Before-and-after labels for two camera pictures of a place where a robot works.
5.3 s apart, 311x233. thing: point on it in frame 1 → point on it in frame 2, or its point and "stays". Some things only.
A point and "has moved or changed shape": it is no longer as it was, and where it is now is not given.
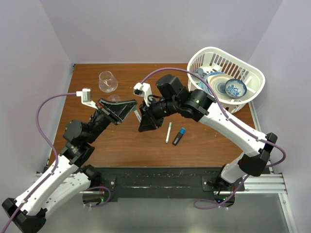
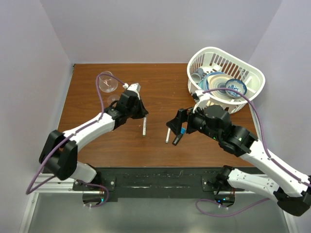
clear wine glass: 108,83 stays
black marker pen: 177,138 stays
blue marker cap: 182,130 stays
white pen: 138,115 has moved or changed shape
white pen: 168,135 stays
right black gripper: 146,122 → 175,124
